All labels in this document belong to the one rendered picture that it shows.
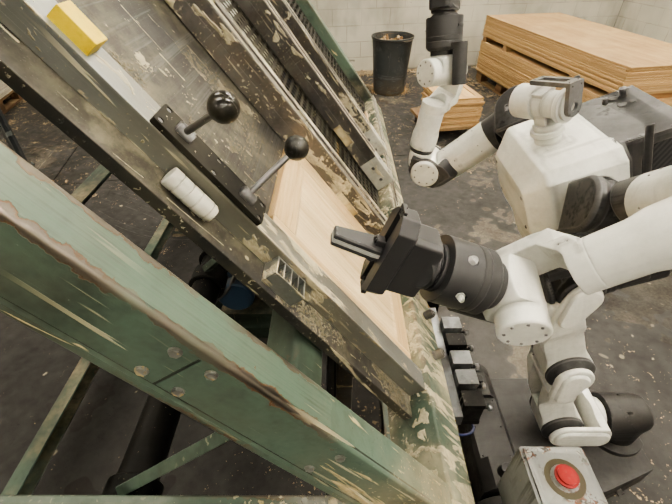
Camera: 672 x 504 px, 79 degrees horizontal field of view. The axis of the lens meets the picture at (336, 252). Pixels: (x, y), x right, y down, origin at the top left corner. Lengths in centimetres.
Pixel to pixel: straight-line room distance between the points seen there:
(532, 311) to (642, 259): 12
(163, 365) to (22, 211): 19
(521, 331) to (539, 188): 39
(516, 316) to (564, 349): 85
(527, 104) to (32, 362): 238
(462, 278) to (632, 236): 18
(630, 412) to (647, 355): 81
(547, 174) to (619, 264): 37
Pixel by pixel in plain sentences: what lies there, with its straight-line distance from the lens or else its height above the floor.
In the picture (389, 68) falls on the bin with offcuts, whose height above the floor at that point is 33.
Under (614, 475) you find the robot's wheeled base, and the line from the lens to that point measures 191.
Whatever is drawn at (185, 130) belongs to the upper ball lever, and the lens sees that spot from 59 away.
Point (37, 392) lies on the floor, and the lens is 242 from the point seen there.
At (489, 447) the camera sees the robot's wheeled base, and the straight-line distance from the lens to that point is 175.
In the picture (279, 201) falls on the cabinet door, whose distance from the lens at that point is 78.
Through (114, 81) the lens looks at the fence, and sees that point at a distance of 59.
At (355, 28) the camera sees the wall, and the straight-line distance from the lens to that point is 635.
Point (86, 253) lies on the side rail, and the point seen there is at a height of 147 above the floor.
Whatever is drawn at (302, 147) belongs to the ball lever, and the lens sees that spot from 62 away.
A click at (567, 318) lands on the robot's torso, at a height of 90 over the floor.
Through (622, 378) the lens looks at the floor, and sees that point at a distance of 245.
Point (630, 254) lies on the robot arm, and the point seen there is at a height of 141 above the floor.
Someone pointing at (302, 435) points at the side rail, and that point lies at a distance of 56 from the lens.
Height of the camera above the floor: 169
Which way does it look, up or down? 39 degrees down
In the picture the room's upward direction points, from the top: straight up
